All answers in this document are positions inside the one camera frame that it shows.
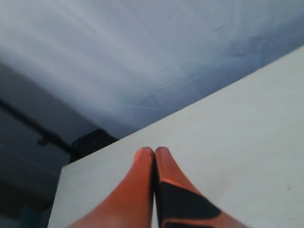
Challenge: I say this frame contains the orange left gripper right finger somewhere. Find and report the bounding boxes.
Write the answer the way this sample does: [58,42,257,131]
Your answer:
[155,147,238,228]

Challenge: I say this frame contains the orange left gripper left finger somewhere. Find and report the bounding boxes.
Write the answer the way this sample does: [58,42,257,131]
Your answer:
[69,147,154,228]

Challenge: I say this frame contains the black box behind table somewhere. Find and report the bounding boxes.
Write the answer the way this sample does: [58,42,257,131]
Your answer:
[69,128,119,163]

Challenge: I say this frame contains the black bar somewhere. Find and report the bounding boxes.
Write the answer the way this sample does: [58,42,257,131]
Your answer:
[0,99,76,155]

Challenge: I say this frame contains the blue-grey backdrop curtain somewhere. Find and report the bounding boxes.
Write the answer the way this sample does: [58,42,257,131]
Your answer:
[0,0,304,137]

